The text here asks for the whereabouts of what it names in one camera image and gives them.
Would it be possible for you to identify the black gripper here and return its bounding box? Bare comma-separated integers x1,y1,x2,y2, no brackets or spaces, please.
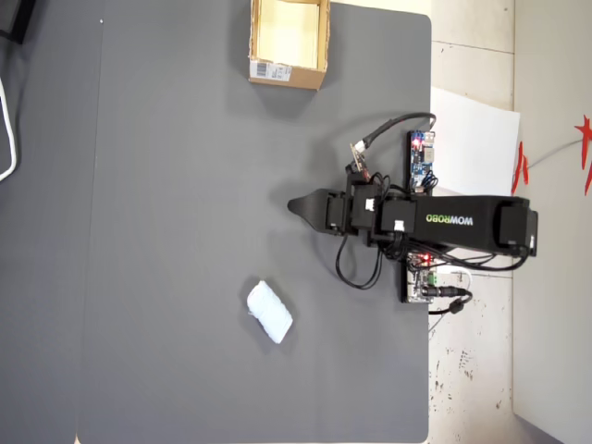
287,184,355,238

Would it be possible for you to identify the white yarn block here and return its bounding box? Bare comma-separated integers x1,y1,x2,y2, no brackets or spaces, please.
245,278,295,346

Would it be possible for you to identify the open cardboard box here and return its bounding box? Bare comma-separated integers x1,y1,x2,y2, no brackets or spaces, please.
248,0,332,92

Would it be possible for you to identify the large grey table mat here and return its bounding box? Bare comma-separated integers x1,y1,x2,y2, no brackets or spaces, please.
75,0,434,444

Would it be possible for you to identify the blue circuit board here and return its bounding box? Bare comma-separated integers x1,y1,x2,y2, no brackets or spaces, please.
409,130,438,194

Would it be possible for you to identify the circuit board with power jack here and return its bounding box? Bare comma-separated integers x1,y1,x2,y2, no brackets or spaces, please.
405,252,445,304

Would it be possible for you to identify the white paper sheet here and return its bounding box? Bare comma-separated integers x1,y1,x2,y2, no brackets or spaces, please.
429,84,522,207

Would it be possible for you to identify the narrow grey table mat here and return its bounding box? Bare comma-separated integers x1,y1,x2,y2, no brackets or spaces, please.
0,0,105,444

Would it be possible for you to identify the white curved plastic object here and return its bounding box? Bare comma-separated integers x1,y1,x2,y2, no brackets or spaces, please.
0,75,21,182

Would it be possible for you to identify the black object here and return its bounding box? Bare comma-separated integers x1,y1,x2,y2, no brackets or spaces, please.
0,0,39,46

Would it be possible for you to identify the thin black servo cable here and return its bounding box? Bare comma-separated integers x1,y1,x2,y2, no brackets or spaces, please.
334,228,388,292
392,242,531,273

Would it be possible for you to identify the black wrist camera board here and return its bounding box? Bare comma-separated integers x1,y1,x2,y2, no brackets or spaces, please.
349,142,372,184

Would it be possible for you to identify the thick black USB cable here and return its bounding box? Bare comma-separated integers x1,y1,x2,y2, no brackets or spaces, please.
355,112,439,154

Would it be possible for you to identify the white cable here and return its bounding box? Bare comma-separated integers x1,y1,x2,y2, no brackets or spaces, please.
437,265,474,289

